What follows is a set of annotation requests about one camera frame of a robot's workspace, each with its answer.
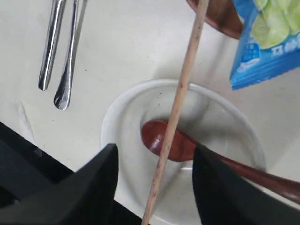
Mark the brown wooden plate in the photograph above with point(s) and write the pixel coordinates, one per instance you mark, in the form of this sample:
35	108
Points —
222	16

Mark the silver metal fork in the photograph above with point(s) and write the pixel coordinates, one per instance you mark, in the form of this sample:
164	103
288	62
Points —
63	94

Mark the brown wooden spoon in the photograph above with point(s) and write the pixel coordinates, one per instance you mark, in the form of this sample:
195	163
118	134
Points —
183	148

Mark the wooden chopstick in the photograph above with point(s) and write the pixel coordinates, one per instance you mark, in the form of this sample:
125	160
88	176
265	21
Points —
188	63

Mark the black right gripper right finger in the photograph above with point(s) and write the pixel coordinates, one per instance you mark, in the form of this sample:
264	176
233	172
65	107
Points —
224	198

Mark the blue chips bag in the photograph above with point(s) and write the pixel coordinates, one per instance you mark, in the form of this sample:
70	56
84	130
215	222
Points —
270	41

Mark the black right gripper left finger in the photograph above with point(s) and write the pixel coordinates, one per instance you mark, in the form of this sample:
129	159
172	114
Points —
84	198

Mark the speckled ceramic bowl with flowers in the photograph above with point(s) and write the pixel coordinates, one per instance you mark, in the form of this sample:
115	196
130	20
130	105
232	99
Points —
206	116

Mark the silver table knife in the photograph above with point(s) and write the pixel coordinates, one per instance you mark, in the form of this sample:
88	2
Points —
52	38

